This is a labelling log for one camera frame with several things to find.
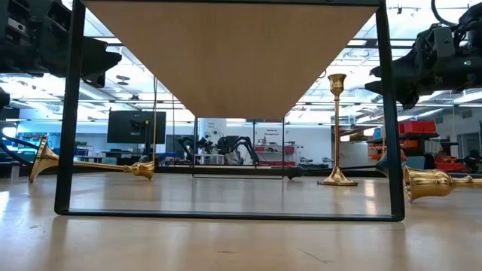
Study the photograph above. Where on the red storage bins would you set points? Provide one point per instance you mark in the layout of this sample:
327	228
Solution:
416	127

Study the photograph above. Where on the red parts shelf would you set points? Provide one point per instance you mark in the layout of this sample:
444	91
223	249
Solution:
275	162

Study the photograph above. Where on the wooden riser shelf black frame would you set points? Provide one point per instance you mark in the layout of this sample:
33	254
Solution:
233	56

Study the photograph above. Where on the gold candlestick holder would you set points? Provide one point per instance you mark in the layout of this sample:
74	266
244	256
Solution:
140	169
337	177
429	183

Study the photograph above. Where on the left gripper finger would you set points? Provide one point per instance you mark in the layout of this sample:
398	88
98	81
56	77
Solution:
98	60

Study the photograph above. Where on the black background robot arms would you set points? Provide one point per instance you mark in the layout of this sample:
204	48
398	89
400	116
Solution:
241	145

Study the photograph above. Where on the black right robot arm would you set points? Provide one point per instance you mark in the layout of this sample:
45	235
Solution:
475	20

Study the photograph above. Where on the black aluminium rig frame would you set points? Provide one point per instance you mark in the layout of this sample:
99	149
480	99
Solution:
233	170

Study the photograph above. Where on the black computer monitor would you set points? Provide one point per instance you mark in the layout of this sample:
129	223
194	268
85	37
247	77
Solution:
135	126

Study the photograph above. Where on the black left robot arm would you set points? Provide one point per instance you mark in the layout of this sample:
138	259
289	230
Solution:
3	98

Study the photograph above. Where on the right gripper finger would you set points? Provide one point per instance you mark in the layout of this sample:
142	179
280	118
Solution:
408	96
374	71

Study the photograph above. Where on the storage rack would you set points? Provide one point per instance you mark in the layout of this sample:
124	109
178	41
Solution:
418	141

